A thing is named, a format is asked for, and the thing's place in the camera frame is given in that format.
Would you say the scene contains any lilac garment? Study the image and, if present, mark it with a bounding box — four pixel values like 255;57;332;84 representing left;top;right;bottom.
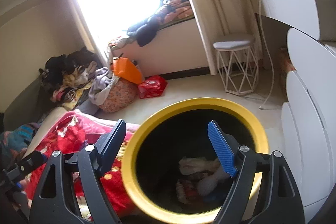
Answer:
88;67;120;106

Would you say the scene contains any pile of clothes on bed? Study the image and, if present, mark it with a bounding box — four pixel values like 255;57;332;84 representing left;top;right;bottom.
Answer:
39;47;101;110

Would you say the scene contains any orange plastic bag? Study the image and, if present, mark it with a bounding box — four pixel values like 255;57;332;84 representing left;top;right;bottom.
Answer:
112;57;144;85

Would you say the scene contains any floral fabric basket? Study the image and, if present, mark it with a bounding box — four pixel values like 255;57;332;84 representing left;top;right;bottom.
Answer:
99;78;138;113

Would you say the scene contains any yellow rimmed black trash bin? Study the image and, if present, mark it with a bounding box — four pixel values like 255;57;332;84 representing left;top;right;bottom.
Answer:
121;98;269;223

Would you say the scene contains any dark blue jacket on sill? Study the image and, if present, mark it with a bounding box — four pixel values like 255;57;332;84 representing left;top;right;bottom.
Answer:
126;15;162;47

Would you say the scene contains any red plastic bag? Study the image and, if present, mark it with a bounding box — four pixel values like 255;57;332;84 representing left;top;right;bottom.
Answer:
138;75;167;99

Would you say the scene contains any white wire frame stool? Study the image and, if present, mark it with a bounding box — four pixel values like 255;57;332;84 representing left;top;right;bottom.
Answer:
213;34;259;96

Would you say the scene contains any orange patterned blanket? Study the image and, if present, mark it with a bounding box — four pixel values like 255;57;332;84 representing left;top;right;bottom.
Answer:
155;0;194;25

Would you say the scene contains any white power cable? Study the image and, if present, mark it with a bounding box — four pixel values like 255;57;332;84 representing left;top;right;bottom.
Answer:
257;0;276;110

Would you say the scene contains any white dressing table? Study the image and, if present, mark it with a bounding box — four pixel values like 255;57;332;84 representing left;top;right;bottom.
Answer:
250;0;335;42

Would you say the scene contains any blue floral pillow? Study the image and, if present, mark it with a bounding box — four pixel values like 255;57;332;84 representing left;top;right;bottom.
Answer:
1;123;40;167

